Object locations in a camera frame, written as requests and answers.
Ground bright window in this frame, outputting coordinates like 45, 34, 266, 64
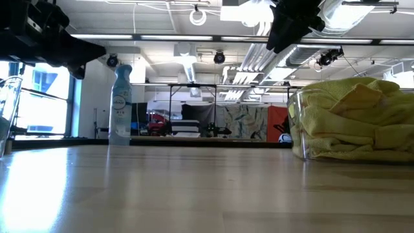
14, 63, 74, 137

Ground leaf patterned curtain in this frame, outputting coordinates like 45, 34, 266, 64
223, 105, 269, 142

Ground white stacked boxes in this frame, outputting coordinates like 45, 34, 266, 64
170, 119, 201, 139

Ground black metal table frame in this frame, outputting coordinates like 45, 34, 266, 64
12, 138, 294, 150

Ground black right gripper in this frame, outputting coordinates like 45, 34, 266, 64
267, 0, 326, 54

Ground white air freshener spray bottle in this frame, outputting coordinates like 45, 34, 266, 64
108, 63, 133, 146

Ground overhead light bar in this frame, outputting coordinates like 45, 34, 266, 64
69, 32, 414, 46

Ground orange red cloth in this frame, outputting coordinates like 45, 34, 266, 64
267, 105, 289, 143

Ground clear plastic bin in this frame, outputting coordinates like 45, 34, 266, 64
287, 89, 414, 162
0, 76, 24, 159

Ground white cable coil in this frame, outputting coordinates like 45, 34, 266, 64
189, 8, 208, 27

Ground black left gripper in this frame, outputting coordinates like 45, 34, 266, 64
0, 0, 107, 80

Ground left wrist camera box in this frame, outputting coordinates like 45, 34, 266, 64
25, 16, 45, 35

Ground black background device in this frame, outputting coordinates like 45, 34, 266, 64
205, 122, 233, 139

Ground red background item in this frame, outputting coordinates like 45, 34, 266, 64
147, 113, 169, 137

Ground dark grey cloth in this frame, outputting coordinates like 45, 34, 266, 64
180, 103, 224, 137

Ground black ceiling spotlight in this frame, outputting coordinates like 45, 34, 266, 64
105, 54, 119, 68
213, 50, 226, 65
316, 47, 344, 68

